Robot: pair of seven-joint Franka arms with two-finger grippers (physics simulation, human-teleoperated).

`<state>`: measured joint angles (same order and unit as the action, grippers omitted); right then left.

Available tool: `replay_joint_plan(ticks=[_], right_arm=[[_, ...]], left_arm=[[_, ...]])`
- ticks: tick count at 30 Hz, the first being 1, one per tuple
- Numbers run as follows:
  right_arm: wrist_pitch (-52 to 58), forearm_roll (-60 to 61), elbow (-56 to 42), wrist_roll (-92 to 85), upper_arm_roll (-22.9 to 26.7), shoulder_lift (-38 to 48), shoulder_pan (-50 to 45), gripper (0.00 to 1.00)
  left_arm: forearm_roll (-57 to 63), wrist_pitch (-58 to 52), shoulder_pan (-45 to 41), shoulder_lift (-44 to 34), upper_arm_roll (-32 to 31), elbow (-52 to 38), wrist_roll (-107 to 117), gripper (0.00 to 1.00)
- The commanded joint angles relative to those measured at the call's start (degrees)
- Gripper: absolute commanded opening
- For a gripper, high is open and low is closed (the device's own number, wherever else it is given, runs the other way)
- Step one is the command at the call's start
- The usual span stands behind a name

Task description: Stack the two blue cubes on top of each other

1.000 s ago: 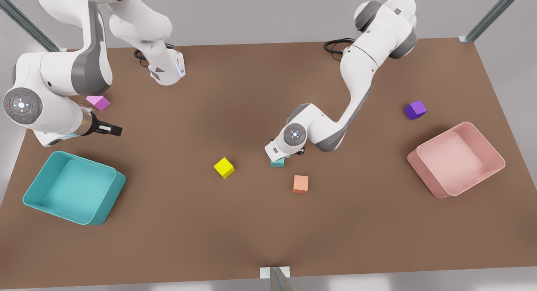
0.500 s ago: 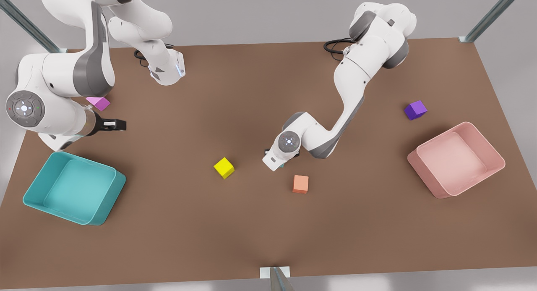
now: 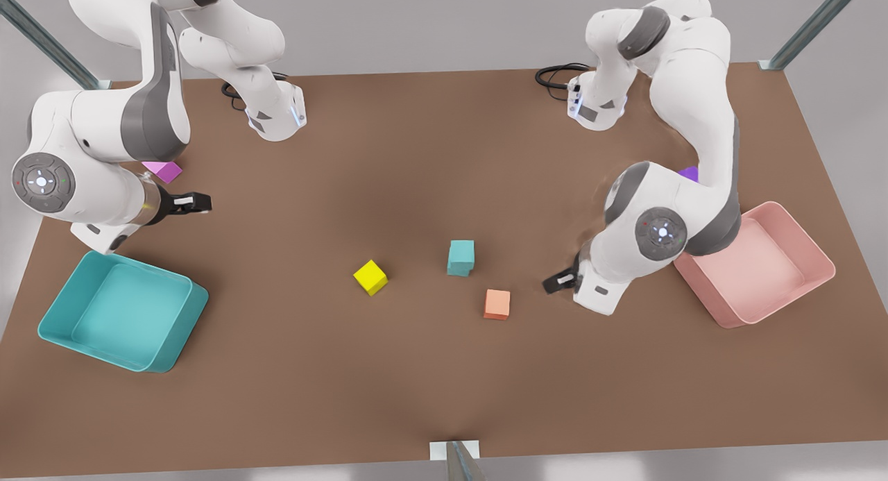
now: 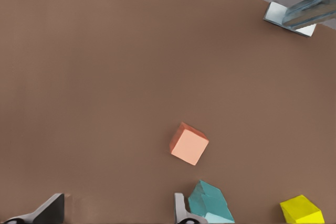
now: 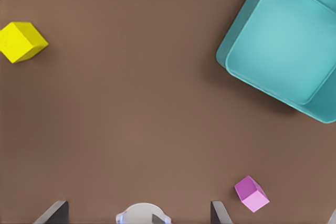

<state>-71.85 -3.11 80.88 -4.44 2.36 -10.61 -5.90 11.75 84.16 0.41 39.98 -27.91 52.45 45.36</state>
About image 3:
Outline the magenta cube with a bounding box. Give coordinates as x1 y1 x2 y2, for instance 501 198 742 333
142 160 184 185

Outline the orange cube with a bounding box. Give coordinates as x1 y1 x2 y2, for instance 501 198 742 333
484 289 512 321

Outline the teal tray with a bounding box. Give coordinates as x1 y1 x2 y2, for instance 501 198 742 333
37 251 210 374

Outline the yellow cube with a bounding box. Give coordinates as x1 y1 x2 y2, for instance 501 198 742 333
353 260 389 297

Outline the pink tray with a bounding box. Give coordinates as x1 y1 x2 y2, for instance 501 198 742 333
672 201 837 330

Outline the black cable loop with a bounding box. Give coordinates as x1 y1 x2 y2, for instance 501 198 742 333
535 63 592 104
221 71 290 112

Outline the silver frame post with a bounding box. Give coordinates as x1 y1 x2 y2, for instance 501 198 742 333
429 439 481 481
758 0 869 71
0 0 112 92

